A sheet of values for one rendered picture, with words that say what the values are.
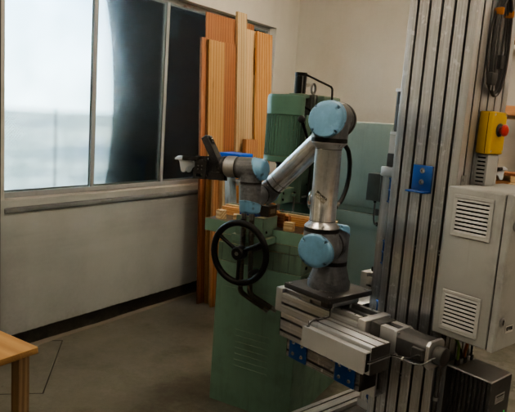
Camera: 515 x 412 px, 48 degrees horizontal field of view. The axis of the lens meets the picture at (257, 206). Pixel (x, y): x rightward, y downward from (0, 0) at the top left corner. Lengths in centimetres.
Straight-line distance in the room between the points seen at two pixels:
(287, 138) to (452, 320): 118
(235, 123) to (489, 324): 303
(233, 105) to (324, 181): 269
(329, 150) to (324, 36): 353
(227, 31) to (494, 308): 320
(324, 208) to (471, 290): 51
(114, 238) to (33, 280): 62
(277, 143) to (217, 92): 167
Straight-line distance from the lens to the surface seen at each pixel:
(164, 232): 421
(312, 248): 188
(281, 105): 267
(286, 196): 277
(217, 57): 430
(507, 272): 183
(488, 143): 196
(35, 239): 351
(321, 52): 532
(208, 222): 280
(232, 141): 448
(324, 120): 183
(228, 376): 294
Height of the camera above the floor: 140
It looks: 9 degrees down
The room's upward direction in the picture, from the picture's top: 4 degrees clockwise
